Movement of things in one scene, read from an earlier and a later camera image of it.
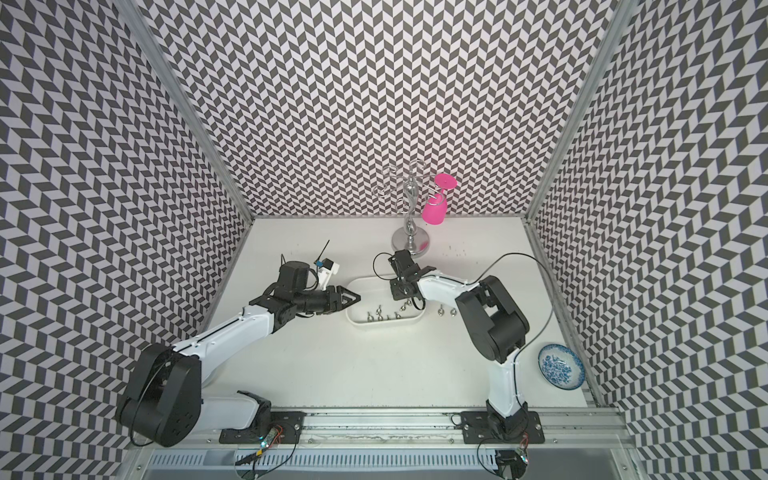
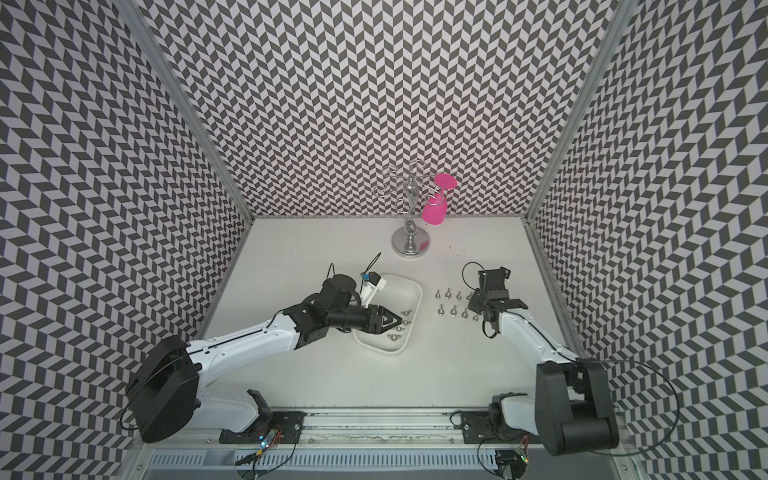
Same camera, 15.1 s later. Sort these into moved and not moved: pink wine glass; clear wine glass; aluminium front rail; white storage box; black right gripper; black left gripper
Moved: white storage box; black right gripper; black left gripper
Not moved: clear wine glass; aluminium front rail; pink wine glass
